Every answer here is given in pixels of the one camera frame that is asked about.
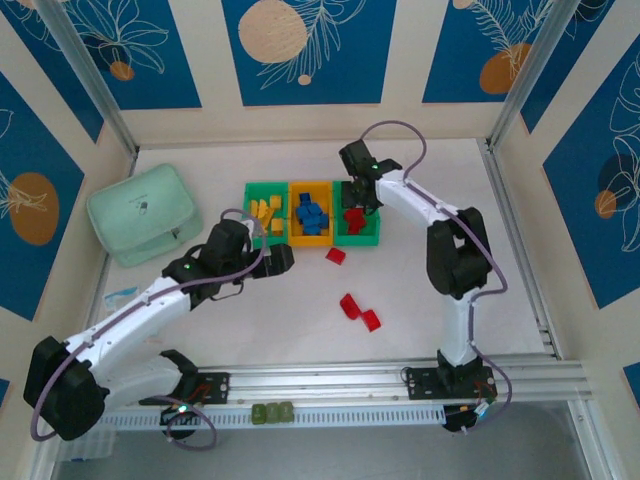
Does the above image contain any mint green zip pouch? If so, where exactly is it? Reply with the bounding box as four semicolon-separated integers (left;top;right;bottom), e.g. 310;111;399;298
85;163;204;269

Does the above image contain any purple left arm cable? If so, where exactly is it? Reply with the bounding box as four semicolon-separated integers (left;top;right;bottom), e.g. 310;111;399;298
30;208;267;444

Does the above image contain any green bin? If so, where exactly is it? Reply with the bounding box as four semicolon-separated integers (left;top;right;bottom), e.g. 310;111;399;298
330;179;383;249
242;180;293;248

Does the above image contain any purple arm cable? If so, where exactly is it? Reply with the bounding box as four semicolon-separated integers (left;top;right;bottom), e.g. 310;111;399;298
360;119;510;362
30;208;267;444

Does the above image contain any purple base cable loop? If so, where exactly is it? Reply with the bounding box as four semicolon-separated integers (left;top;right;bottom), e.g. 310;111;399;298
166;403;220;452
457;348;515;437

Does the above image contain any clear plastic box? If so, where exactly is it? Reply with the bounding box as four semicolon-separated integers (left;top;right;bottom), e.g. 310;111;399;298
63;428;119;462

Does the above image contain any aluminium frame post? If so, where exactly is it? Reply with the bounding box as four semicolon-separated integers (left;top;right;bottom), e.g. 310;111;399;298
491;0;575;150
36;0;140;157

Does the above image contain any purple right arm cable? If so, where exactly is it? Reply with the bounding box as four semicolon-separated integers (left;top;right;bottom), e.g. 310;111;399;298
360;119;510;362

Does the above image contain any white slotted cable tray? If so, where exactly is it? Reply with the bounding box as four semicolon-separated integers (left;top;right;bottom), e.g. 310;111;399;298
93;403;447;432

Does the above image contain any yellow bin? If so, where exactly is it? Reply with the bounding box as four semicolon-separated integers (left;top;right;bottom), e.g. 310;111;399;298
288;179;336;249

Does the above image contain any aluminium side rail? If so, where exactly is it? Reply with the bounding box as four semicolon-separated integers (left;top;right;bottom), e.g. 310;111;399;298
478;138;562;359

